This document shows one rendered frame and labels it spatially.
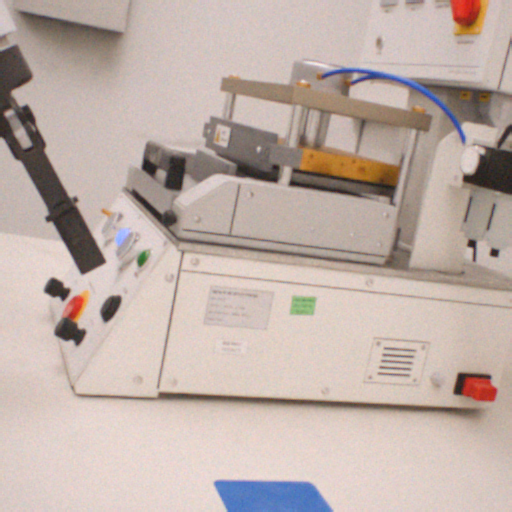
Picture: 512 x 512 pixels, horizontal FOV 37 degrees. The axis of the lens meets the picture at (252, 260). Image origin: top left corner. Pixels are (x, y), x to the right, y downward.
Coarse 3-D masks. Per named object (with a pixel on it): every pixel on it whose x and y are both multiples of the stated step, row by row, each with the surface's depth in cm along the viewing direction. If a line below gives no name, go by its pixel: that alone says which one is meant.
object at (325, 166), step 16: (320, 112) 96; (304, 128) 97; (320, 128) 97; (304, 144) 97; (320, 144) 98; (304, 160) 88; (320, 160) 89; (336, 160) 89; (352, 160) 90; (368, 160) 91; (272, 176) 87; (304, 176) 89; (320, 176) 90; (336, 176) 90; (352, 176) 91; (368, 176) 91; (384, 176) 92; (368, 192) 92; (384, 192) 93
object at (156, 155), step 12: (156, 144) 95; (144, 156) 99; (156, 156) 92; (168, 156) 87; (180, 156) 86; (144, 168) 99; (156, 168) 99; (168, 168) 86; (180, 168) 86; (168, 180) 86; (180, 180) 87
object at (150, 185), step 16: (208, 160) 96; (224, 160) 91; (144, 176) 97; (160, 176) 97; (192, 176) 102; (208, 176) 95; (144, 192) 96; (160, 192) 88; (176, 192) 85; (160, 208) 87
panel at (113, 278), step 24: (144, 216) 93; (96, 240) 105; (144, 240) 87; (168, 240) 81; (120, 264) 90; (144, 264) 82; (72, 288) 101; (96, 288) 93; (120, 288) 85; (96, 312) 87; (120, 312) 81; (96, 336) 83; (72, 360) 85; (72, 384) 81
